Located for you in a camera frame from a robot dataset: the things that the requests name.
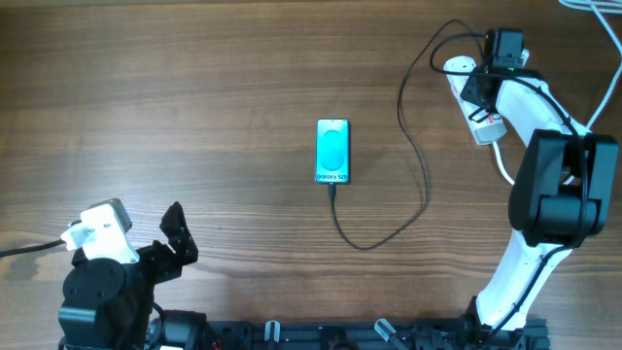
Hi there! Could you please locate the black USB charging cable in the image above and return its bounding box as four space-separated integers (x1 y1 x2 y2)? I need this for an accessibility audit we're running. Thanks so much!
328 18 487 252

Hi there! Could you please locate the blue screen Galaxy smartphone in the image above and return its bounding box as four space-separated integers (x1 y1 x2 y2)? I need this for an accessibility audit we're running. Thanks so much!
315 119 350 184

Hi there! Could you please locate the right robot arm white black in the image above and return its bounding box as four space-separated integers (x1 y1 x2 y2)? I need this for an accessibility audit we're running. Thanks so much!
461 28 618 334

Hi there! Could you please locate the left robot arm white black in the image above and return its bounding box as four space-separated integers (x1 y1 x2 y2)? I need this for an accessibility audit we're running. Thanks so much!
58 198 209 349

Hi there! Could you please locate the white power strip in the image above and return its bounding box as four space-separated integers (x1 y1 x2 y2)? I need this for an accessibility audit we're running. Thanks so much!
443 55 506 146

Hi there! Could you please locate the white power strip cord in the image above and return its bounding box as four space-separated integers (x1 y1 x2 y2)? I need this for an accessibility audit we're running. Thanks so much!
492 0 622 187

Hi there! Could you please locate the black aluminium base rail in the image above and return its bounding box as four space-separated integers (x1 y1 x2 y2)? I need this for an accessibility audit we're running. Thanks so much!
204 318 551 350

